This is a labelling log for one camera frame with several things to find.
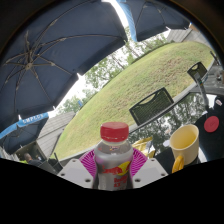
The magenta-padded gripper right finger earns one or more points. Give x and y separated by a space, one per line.
151 170

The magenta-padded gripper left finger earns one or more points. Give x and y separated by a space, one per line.
75 171

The red-capped clear drink bottle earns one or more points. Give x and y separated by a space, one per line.
113 160

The yellow foil packet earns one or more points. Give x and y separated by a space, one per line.
141 145

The person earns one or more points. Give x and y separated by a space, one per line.
30 160

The wide black mesh chair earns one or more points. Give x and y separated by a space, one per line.
151 106

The navy umbrella with printed trim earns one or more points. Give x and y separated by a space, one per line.
20 131

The flat round red coaster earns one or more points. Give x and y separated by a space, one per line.
211 124

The narrow black mesh chair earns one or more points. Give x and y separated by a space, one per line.
198 69

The large navy patio umbrella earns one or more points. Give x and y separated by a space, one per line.
60 50

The navy umbrella with blue edge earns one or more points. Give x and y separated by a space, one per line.
156 16

